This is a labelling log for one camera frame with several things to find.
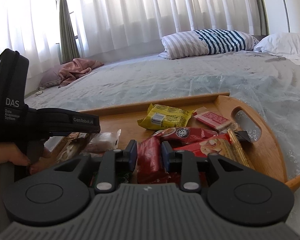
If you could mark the wooden tray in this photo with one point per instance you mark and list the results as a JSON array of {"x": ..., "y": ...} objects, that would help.
[{"x": 265, "y": 140}]

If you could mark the long plain red snack packet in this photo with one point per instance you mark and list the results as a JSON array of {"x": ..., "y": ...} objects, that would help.
[{"x": 148, "y": 160}]

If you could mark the pale cracker packet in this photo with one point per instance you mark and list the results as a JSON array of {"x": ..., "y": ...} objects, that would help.
[{"x": 70, "y": 150}]

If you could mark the white snack packet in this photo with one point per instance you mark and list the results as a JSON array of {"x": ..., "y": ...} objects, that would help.
[{"x": 102, "y": 141}]

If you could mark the brown snack packet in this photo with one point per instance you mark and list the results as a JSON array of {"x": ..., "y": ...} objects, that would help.
[{"x": 77, "y": 135}]

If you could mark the long red coffee stick packet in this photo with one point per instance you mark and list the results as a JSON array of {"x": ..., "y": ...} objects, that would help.
[{"x": 187, "y": 132}]

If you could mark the dark wooden headboard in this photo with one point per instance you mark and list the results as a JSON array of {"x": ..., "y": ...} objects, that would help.
[{"x": 261, "y": 37}]

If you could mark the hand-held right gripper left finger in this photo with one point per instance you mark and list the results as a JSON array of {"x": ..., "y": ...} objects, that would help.
[{"x": 132, "y": 152}]

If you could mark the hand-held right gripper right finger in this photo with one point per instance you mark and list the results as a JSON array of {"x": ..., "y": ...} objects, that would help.
[{"x": 165, "y": 155}]

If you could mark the white sheer curtain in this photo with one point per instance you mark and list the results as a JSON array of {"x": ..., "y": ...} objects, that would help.
[
  {"x": 22, "y": 17},
  {"x": 152, "y": 10}
]

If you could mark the white pillow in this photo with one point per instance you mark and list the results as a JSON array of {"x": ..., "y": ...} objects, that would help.
[{"x": 285, "y": 45}]

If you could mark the small pale object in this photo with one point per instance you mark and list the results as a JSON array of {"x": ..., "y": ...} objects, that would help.
[{"x": 39, "y": 93}]

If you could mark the red patterned wafer packet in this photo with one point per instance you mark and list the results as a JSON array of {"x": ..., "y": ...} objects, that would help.
[{"x": 212, "y": 120}]

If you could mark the grey-green curtain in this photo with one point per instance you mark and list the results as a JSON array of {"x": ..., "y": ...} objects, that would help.
[
  {"x": 67, "y": 30},
  {"x": 263, "y": 10}
]

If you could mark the person's left hand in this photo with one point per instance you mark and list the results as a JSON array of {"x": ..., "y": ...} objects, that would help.
[{"x": 7, "y": 155}]

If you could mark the red nut packet gold edges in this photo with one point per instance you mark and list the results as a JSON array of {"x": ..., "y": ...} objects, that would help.
[{"x": 215, "y": 147}]

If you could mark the striped pillow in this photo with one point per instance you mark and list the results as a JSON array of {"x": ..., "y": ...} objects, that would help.
[{"x": 202, "y": 43}]

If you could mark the purple pillow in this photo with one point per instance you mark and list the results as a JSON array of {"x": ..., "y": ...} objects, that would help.
[{"x": 50, "y": 77}]

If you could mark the pink cloth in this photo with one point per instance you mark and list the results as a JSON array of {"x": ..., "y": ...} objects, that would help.
[{"x": 77, "y": 70}]

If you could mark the yellow snack packet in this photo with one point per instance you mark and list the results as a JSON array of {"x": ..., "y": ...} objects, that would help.
[{"x": 165, "y": 116}]

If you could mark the light blue bedspread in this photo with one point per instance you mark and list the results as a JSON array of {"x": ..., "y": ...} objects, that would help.
[{"x": 165, "y": 80}]

